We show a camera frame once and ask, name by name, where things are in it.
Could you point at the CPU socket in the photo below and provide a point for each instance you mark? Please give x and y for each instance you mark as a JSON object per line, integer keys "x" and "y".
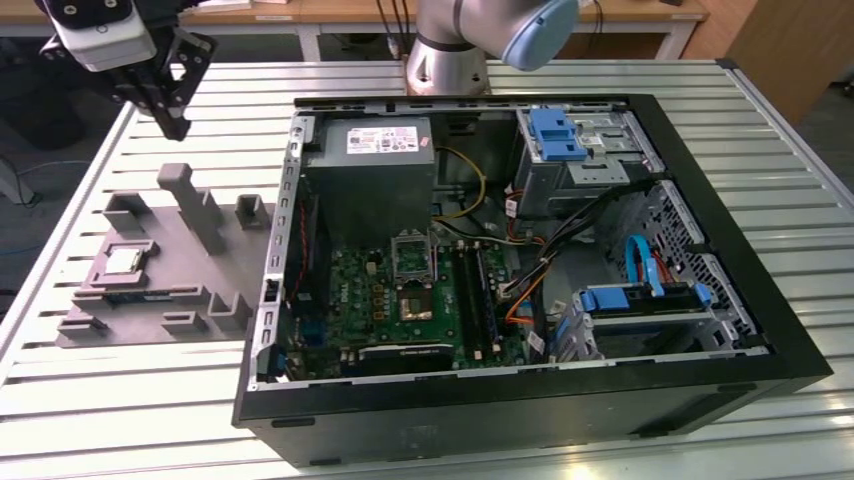
{"x": 417, "y": 307}

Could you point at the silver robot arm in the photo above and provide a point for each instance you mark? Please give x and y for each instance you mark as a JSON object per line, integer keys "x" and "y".
{"x": 441, "y": 65}

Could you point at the green motherboard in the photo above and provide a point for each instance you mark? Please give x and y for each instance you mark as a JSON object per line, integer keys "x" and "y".
{"x": 360, "y": 320}

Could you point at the black PC case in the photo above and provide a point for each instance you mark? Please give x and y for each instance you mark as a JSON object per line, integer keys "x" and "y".
{"x": 467, "y": 415}

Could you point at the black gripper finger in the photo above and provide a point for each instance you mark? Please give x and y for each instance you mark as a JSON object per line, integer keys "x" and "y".
{"x": 196, "y": 60}
{"x": 140, "y": 90}

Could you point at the metal locking lever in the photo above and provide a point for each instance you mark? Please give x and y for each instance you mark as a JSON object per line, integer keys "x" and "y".
{"x": 437, "y": 235}

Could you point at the blue plastic drive bracket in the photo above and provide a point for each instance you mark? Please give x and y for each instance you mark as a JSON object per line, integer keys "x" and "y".
{"x": 553, "y": 135}

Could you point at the silver CPU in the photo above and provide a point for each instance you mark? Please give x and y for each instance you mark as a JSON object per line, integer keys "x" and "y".
{"x": 124, "y": 260}

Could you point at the black graphics card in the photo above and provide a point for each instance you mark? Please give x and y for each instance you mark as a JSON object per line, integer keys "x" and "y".
{"x": 401, "y": 357}

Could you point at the wooden cabinet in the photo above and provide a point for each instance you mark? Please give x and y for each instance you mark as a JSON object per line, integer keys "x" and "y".
{"x": 787, "y": 50}

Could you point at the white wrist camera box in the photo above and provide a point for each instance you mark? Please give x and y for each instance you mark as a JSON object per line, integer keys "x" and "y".
{"x": 100, "y": 35}

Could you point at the black RAM slot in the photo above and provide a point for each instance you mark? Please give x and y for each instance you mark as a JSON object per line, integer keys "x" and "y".
{"x": 469, "y": 300}
{"x": 487, "y": 300}

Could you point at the hard disk in blue carrier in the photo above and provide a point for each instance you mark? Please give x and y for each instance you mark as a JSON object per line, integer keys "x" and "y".
{"x": 610, "y": 300}

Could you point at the wooden desk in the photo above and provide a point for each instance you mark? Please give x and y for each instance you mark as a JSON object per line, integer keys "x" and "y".
{"x": 320, "y": 10}

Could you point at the grey power supply unit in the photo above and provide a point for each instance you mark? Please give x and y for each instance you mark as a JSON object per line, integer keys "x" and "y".
{"x": 374, "y": 195}

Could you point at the grey parts rack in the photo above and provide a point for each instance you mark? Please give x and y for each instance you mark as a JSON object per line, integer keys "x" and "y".
{"x": 167, "y": 280}

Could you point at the silver drive cage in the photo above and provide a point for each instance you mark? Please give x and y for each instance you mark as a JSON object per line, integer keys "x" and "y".
{"x": 581, "y": 175}

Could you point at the RAM stick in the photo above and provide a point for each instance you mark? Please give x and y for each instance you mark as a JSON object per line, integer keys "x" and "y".
{"x": 140, "y": 296}

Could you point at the black chair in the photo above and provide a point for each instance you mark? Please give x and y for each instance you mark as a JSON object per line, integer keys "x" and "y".
{"x": 40, "y": 110}

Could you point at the silver disk bay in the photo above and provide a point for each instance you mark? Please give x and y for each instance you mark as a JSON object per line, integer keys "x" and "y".
{"x": 717, "y": 320}

